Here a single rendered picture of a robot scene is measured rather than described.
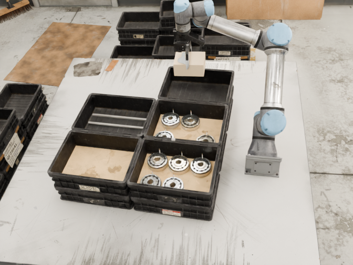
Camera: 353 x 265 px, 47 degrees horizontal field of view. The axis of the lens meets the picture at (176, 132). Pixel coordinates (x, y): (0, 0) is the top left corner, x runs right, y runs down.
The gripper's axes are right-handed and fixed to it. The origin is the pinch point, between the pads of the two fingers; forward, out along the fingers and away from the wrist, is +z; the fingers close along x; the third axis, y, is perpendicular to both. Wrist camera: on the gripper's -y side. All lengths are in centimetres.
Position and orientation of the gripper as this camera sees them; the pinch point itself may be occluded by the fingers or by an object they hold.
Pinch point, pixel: (189, 61)
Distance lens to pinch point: 223.1
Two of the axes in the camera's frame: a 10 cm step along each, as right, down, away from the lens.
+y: -9.9, -0.4, 1.5
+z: 0.8, 6.9, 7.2
